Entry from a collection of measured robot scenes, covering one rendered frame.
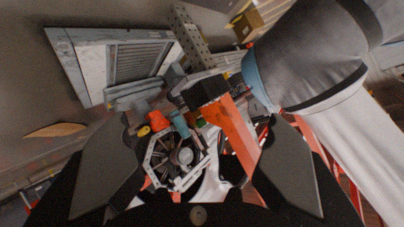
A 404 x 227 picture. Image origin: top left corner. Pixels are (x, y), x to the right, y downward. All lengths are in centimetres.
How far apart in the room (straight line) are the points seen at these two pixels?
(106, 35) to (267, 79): 74
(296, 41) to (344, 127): 18
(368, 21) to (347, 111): 13
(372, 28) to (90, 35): 86
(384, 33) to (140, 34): 87
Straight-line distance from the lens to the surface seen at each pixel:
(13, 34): 87
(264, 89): 29
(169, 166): 91
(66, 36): 80
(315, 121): 34
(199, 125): 59
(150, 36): 91
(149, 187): 121
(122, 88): 121
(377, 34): 31
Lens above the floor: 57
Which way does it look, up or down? 2 degrees up
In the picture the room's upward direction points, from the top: 151 degrees clockwise
